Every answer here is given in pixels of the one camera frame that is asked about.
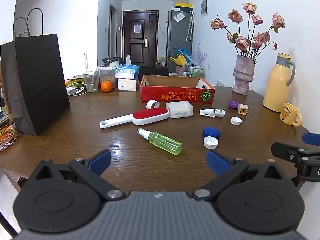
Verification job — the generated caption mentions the clear plastic jar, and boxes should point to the clear plastic jar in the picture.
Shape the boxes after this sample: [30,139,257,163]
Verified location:
[99,66,118,88]

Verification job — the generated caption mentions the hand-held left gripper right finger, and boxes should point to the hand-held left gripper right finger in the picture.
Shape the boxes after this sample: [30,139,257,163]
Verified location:
[192,149,292,201]

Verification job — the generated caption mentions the white ribbed bottle cap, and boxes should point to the white ribbed bottle cap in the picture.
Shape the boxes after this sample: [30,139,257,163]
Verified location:
[203,137,220,150]

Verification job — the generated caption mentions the yellow thermos jug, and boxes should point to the yellow thermos jug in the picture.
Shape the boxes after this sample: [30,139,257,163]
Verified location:
[262,53,296,112]

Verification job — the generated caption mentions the red cardboard box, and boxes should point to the red cardboard box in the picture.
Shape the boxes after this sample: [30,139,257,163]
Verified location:
[140,74,215,104]

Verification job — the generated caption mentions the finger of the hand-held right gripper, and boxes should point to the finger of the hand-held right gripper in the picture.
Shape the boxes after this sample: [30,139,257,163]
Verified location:
[271,142,320,164]
[302,132,320,146]

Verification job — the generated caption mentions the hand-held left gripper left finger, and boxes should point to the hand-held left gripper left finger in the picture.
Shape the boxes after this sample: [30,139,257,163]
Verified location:
[29,149,126,201]

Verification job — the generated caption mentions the yellow bear mug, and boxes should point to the yellow bear mug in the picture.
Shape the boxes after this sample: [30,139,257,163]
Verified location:
[279,102,303,127]

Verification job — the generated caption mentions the metal rack with bottles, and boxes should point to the metal rack with bottles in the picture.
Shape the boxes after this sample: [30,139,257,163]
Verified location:
[184,64,205,78]

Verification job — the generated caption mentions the dark brown door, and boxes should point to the dark brown door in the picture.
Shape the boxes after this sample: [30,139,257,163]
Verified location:
[122,10,159,67]

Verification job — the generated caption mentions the white umbrella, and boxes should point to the white umbrella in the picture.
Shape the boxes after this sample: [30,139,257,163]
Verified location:
[186,11,195,42]

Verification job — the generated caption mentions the blue tissue pack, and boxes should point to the blue tissue pack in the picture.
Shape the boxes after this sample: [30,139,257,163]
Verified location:
[115,55,140,79]

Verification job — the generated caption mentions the grey refrigerator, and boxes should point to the grey refrigerator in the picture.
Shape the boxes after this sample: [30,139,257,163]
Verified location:
[166,9,193,74]

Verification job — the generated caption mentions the dried pink roses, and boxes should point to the dried pink roses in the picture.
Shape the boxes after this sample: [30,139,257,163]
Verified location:
[210,2,286,58]

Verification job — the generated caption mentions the blue bottle cap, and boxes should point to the blue bottle cap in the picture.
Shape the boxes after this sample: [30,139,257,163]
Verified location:
[202,127,221,140]

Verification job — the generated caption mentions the blue yellow plastic tools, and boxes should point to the blue yellow plastic tools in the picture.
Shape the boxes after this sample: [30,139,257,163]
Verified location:
[169,47,192,67]

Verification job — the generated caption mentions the snack packets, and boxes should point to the snack packets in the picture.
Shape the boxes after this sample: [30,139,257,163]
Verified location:
[0,124,20,152]

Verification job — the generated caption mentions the black white appliance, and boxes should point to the black white appliance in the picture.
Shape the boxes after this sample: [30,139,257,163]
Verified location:
[101,57,123,67]

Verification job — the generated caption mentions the white charger with cable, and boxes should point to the white charger with cable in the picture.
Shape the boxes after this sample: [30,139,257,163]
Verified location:
[66,86,88,96]

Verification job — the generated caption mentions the white tissue pack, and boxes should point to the white tissue pack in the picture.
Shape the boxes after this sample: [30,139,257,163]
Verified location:
[117,78,138,91]

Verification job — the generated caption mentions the white red lint brush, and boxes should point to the white red lint brush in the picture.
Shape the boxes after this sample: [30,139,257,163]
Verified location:
[99,107,170,129]

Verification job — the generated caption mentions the pink textured vase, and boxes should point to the pink textured vase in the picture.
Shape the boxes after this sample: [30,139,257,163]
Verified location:
[233,54,257,95]

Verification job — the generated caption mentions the glass cup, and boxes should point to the glass cup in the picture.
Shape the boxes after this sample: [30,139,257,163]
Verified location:
[83,71,99,93]

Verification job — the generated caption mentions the small white spray bottle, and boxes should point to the small white spray bottle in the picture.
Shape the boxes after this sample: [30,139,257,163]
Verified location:
[199,108,225,117]

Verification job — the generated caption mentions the large black paper bag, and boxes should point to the large black paper bag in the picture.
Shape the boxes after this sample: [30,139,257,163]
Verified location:
[13,8,71,136]

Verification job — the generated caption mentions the green spray bottle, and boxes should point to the green spray bottle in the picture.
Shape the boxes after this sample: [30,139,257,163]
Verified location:
[137,128,183,156]

